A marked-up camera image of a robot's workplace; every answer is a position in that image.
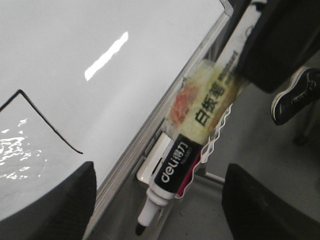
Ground white whiteboard with grey frame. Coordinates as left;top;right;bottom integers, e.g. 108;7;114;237
0;0;228;239

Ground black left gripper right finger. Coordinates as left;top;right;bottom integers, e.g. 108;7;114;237
221;163;320;240

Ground white plastic marker tray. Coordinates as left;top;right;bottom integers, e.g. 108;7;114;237
136;103;233;201

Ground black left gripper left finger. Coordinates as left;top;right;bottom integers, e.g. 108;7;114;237
0;161;97;240

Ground black sneaker white sole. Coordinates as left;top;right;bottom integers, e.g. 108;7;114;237
270;66;320;126

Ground taped black whiteboard marker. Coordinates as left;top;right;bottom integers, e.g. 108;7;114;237
135;0;266;236

